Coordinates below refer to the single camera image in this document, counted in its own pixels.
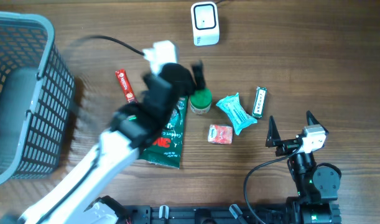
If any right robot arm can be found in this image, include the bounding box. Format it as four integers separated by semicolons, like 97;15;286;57
266;111;341;224

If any black right camera cable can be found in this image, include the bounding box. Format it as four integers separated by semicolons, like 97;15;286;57
242;146;302;224

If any white barcode scanner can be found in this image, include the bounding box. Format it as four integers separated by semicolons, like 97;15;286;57
190;1;220;47

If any green white gum pack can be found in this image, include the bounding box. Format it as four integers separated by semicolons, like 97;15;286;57
251;86;267;119

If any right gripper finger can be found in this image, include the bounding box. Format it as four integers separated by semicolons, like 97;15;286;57
306;110;328;135
266;116;281;147

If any red tissue packet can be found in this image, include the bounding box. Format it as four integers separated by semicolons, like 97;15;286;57
207;124;233;144

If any green 3M glove package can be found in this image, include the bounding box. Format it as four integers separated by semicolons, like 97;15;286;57
139;96;188;169

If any grey plastic mesh basket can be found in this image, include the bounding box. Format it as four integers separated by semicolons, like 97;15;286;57
0;11;75;185

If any green lid jar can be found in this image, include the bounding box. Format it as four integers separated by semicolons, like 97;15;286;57
190;88;212;115

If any teal wet wipes pack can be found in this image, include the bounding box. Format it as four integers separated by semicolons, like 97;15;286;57
216;93;257;136

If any red coffee stick sachet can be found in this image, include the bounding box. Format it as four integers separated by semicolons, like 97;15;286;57
115;69;137;103

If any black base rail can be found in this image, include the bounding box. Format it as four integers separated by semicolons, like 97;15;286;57
114;203;342;224

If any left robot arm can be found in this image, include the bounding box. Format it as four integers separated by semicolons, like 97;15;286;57
0;62;206;223

